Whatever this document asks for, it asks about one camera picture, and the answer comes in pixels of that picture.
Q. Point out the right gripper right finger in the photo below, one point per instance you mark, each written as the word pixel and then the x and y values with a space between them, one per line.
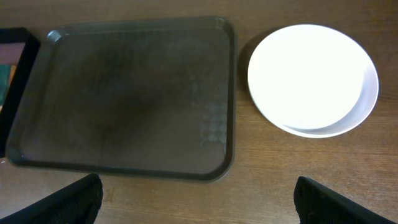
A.
pixel 317 204

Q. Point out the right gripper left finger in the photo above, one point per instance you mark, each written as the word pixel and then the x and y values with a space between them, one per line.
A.
pixel 77 203

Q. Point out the white plate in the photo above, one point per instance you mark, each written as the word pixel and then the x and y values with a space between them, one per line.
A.
pixel 307 76
pixel 359 113

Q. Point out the green orange sponge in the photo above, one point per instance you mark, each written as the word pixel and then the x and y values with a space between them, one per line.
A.
pixel 7 74

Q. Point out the dark brown serving tray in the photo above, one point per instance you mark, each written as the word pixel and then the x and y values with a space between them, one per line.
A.
pixel 153 98

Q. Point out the small black red tray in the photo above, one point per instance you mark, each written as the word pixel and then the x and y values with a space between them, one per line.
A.
pixel 23 47

